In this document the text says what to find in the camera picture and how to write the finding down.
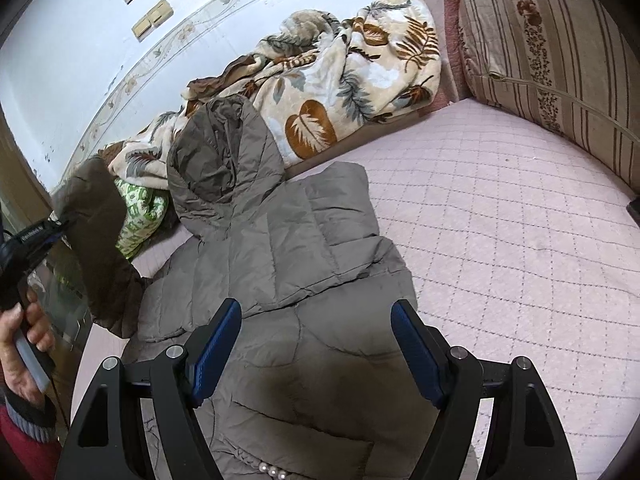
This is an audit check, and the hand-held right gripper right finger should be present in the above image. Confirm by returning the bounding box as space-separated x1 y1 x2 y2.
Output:
390 299 578 480

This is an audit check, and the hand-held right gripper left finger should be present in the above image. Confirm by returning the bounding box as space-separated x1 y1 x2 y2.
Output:
55 298 243 480

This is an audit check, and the grey-brown puffer jacket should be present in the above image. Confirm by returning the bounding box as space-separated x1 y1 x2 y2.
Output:
52 94 496 480

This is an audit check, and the person's left forearm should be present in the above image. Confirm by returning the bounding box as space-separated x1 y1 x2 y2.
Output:
0 387 63 480

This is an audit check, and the person's left hand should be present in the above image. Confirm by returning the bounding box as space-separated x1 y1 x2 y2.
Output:
0 290 56 403

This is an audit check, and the wooden glass-door cabinet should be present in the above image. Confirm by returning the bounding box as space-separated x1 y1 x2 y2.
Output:
0 105 96 431

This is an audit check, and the green patterned pillow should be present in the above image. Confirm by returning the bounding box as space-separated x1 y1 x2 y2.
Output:
114 177 171 261

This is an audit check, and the pink quilted bed cover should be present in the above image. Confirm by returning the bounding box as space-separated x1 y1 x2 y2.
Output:
70 95 640 480

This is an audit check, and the leaf print fleece blanket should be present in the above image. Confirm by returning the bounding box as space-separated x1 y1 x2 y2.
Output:
102 0 442 191

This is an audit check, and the striped floral cushion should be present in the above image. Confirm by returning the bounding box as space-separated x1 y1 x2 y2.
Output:
457 0 640 191

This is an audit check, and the beige wall switch plate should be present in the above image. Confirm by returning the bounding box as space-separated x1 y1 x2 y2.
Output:
131 0 174 39

